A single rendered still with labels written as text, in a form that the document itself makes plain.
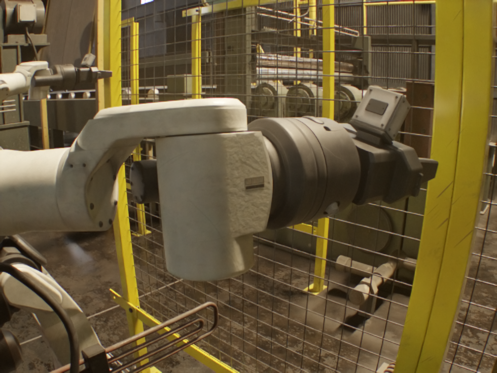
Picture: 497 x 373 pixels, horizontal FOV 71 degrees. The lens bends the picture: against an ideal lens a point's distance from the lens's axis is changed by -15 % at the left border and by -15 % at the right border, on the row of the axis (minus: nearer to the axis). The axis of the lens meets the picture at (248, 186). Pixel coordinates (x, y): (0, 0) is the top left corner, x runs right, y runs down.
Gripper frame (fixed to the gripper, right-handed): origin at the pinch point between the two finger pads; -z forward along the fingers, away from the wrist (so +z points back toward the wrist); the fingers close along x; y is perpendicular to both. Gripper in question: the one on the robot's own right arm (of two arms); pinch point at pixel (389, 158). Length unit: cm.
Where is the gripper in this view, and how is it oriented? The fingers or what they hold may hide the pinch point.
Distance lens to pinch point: 44.8
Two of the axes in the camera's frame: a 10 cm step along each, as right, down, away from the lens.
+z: -8.0, 1.2, -5.8
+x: -5.8, -3.6, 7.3
